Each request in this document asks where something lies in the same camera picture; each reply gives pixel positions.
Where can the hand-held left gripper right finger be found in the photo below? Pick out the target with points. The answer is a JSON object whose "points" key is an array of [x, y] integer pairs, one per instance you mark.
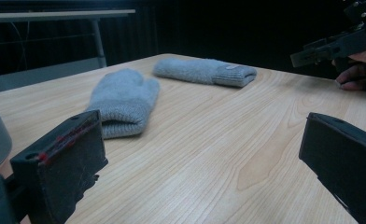
{"points": [[346, 161]]}

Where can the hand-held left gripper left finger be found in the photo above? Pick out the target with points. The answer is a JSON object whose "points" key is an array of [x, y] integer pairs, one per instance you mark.
{"points": [[63, 161]]}

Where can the grey knitted mitten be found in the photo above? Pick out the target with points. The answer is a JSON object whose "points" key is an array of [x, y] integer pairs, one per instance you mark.
{"points": [[123, 101], [206, 71]]}

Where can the grey metal-framed table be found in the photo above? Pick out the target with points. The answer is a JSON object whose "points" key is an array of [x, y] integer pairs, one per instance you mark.
{"points": [[47, 46]]}

